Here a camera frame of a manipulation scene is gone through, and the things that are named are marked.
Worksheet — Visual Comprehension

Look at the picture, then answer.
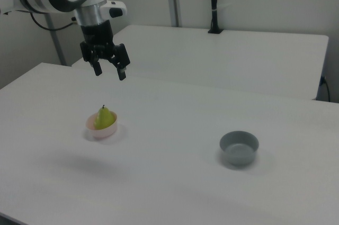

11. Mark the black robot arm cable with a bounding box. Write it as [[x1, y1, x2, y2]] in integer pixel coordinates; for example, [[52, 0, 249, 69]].
[[30, 12, 80, 31]]

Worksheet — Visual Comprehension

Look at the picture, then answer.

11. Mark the grey bowl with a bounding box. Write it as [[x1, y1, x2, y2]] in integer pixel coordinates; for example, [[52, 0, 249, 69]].
[[219, 130, 260, 167]]

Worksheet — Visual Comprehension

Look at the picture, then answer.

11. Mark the green apple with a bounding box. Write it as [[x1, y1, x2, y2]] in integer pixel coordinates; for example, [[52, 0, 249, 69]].
[[94, 104, 115, 131]]

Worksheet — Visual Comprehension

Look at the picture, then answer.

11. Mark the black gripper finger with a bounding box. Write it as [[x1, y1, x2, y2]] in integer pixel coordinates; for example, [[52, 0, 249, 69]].
[[79, 41, 103, 77], [109, 42, 131, 82]]

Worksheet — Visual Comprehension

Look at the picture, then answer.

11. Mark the slim grey metal post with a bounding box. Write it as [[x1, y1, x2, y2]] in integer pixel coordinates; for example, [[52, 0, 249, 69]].
[[46, 14, 67, 66]]

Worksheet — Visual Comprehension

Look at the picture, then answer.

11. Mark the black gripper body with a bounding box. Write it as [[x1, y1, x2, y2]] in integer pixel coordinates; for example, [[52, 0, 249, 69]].
[[80, 19, 116, 62]]

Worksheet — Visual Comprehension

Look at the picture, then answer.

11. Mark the black wall cable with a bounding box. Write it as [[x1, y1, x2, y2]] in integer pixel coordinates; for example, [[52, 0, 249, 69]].
[[319, 76, 332, 102]]

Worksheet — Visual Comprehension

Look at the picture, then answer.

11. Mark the pink bowl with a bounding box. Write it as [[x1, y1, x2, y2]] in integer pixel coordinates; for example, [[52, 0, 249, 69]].
[[85, 111, 118, 141]]

